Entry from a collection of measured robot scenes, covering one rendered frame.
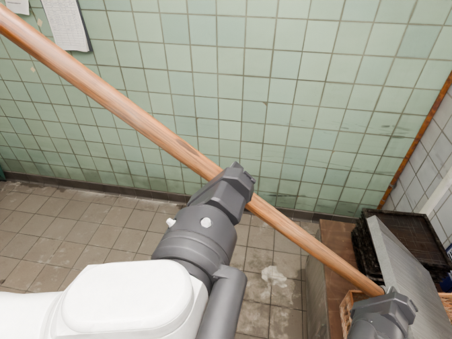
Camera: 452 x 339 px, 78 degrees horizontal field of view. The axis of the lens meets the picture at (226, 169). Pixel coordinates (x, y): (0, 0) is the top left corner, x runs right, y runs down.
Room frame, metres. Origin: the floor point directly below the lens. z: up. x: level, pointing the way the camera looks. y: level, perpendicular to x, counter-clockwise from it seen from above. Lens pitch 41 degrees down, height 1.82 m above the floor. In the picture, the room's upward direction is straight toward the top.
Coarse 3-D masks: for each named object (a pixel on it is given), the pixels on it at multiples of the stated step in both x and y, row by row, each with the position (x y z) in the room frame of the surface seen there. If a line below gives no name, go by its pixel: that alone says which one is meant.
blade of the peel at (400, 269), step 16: (368, 224) 0.51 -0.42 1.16; (384, 240) 0.48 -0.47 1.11; (384, 256) 0.40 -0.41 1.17; (400, 256) 0.46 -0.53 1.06; (384, 272) 0.36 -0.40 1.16; (400, 272) 0.40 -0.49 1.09; (416, 272) 0.44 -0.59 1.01; (400, 288) 0.34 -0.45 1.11; (416, 288) 0.38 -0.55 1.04; (432, 288) 0.42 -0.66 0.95; (416, 304) 0.32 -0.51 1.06; (432, 304) 0.35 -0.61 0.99; (416, 320) 0.27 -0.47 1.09; (432, 320) 0.30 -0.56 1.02; (448, 320) 0.33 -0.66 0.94; (416, 336) 0.23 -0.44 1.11; (432, 336) 0.25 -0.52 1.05; (448, 336) 0.27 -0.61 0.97
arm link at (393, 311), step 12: (372, 300) 0.25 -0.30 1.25; (384, 300) 0.24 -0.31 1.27; (396, 300) 0.23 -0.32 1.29; (408, 300) 0.23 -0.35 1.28; (360, 312) 0.23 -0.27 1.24; (372, 312) 0.22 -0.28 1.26; (384, 312) 0.21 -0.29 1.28; (396, 312) 0.21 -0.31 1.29; (408, 312) 0.21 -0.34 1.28; (372, 324) 0.18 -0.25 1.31; (384, 324) 0.18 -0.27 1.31; (396, 324) 0.19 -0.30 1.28; (408, 324) 0.20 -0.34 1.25; (396, 336) 0.16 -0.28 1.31
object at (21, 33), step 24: (0, 24) 0.35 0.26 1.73; (24, 24) 0.36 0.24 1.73; (24, 48) 0.35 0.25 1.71; (48, 48) 0.35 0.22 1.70; (72, 72) 0.34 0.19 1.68; (96, 96) 0.34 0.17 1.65; (120, 96) 0.35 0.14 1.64; (144, 120) 0.33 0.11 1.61; (168, 144) 0.32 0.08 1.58; (192, 168) 0.32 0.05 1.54; (216, 168) 0.32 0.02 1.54; (264, 216) 0.30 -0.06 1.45; (312, 240) 0.29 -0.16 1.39; (336, 264) 0.28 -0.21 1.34; (360, 288) 0.26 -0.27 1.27
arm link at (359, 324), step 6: (354, 324) 0.18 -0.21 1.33; (360, 324) 0.17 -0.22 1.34; (366, 324) 0.17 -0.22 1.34; (354, 330) 0.16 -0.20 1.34; (360, 330) 0.16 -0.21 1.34; (366, 330) 0.16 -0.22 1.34; (372, 330) 0.16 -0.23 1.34; (348, 336) 0.17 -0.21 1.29; (354, 336) 0.15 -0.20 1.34; (360, 336) 0.15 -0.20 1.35; (366, 336) 0.15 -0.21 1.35; (372, 336) 0.15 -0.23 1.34; (378, 336) 0.16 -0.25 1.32; (384, 336) 0.16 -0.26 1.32
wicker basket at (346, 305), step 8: (352, 296) 0.50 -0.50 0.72; (360, 296) 0.50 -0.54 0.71; (368, 296) 0.50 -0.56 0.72; (440, 296) 0.46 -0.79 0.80; (448, 296) 0.46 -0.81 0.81; (344, 304) 0.51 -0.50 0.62; (352, 304) 0.46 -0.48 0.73; (448, 304) 0.45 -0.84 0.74; (344, 312) 0.47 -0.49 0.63; (448, 312) 0.45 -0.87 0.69; (344, 320) 0.44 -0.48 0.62; (344, 328) 0.42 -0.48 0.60; (344, 336) 0.39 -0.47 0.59
